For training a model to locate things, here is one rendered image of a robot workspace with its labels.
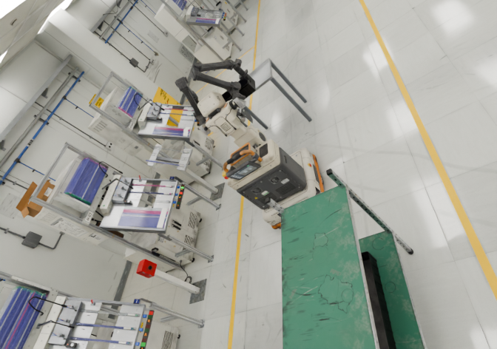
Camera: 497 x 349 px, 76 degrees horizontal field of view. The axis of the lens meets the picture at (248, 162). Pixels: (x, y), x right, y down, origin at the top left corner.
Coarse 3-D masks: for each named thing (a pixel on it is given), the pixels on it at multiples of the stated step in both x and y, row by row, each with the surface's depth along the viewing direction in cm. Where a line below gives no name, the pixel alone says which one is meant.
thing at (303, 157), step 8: (296, 152) 332; (304, 152) 324; (296, 160) 325; (304, 160) 316; (312, 160) 325; (304, 168) 310; (312, 168) 313; (312, 176) 302; (320, 176) 319; (312, 184) 293; (320, 184) 307; (296, 192) 299; (304, 192) 292; (312, 192) 287; (320, 192) 296; (280, 200) 307; (288, 200) 300; (296, 200) 294; (272, 208) 309; (264, 216) 312; (272, 224) 316; (280, 224) 316
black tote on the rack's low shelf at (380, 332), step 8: (368, 256) 203; (368, 264) 204; (376, 264) 201; (368, 272) 202; (376, 272) 195; (368, 280) 199; (376, 280) 189; (368, 288) 196; (376, 288) 184; (376, 296) 190; (384, 296) 188; (376, 304) 188; (384, 304) 183; (376, 312) 185; (384, 312) 178; (376, 320) 183; (384, 320) 173; (376, 328) 181; (384, 328) 178; (384, 336) 176; (392, 336) 172; (384, 344) 174; (392, 344) 168
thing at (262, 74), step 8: (264, 64) 380; (272, 64) 384; (256, 72) 383; (264, 72) 367; (280, 72) 392; (256, 80) 371; (264, 80) 356; (272, 80) 353; (288, 80) 403; (256, 88) 360; (280, 88) 360; (248, 96) 367; (288, 96) 368; (296, 104) 376; (248, 112) 432; (304, 112) 384; (256, 120) 441
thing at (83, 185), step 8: (88, 160) 357; (80, 168) 349; (88, 168) 353; (96, 168) 361; (104, 168) 369; (72, 176) 348; (80, 176) 342; (88, 176) 349; (96, 176) 357; (72, 184) 332; (80, 184) 338; (88, 184) 345; (96, 184) 353; (64, 192) 329; (72, 192) 329; (80, 192) 334; (88, 192) 342; (96, 192) 348; (80, 200) 335; (88, 200) 337
